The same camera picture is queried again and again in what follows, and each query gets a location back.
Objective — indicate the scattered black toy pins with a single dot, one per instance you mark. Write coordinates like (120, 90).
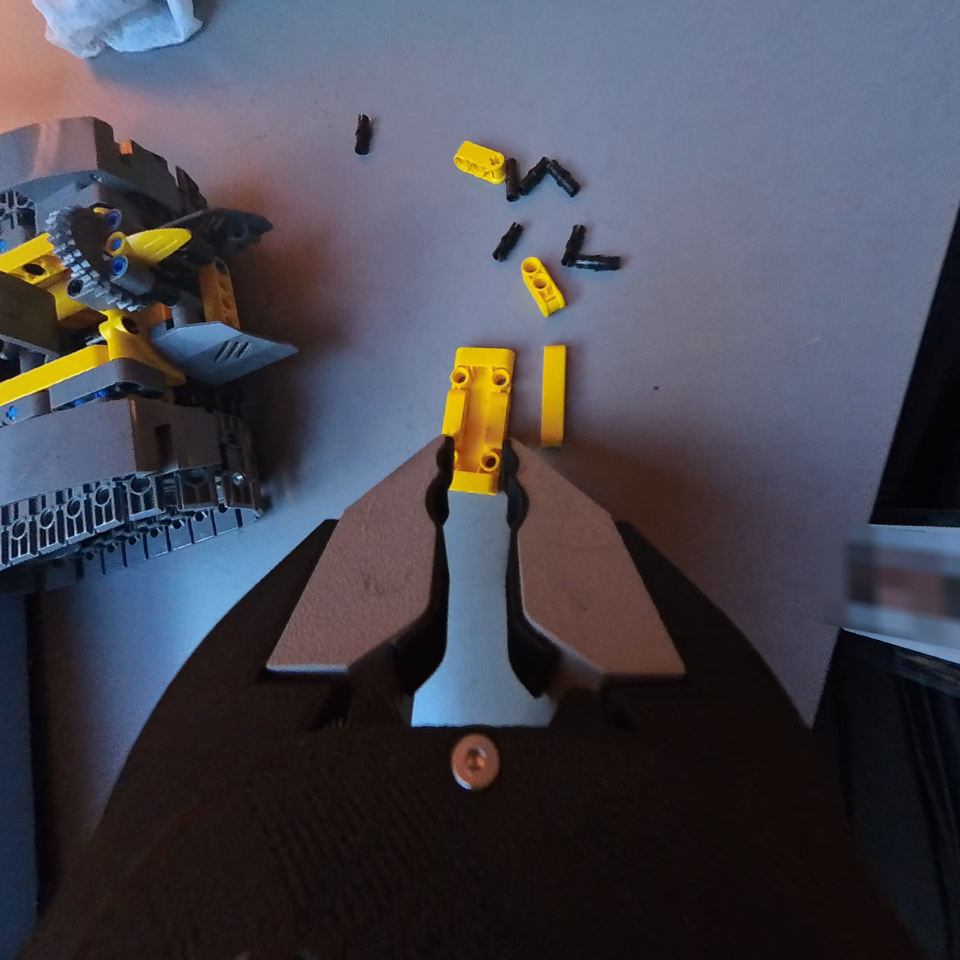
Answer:
(509, 242)

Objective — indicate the crumpled white tissue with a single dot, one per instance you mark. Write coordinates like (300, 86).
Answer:
(120, 23)

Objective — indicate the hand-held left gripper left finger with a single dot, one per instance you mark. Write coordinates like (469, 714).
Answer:
(368, 585)

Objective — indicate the grey desk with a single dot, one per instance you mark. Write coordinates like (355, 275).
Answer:
(720, 345)

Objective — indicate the small yellow toy connector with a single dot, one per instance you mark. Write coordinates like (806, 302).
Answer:
(542, 285)
(480, 162)

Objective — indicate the yellow thin toy liftarm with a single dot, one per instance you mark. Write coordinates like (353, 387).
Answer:
(554, 395)

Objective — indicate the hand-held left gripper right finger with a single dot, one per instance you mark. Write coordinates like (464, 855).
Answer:
(600, 585)

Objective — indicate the yellow grey toy bulldozer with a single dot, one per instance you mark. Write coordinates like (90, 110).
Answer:
(105, 390)

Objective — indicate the yellow toy plate with holes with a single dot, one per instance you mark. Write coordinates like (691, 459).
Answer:
(480, 420)

